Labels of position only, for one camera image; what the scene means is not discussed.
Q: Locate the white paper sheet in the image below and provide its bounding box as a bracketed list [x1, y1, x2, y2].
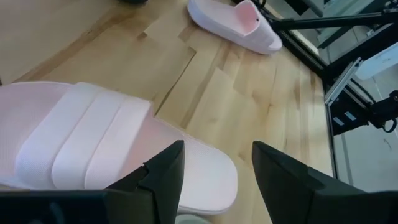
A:
[356, 42, 398, 80]

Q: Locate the black aluminium rig frame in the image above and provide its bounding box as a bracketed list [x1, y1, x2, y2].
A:
[231, 0, 398, 138]

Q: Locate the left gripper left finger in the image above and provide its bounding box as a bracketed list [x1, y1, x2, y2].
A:
[105, 139, 186, 224]

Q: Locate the pink slide sandal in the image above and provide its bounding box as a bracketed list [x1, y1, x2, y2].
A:
[0, 81, 239, 217]
[187, 0, 283, 55]

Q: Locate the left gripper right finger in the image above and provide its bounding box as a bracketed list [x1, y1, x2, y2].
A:
[251, 140, 368, 224]

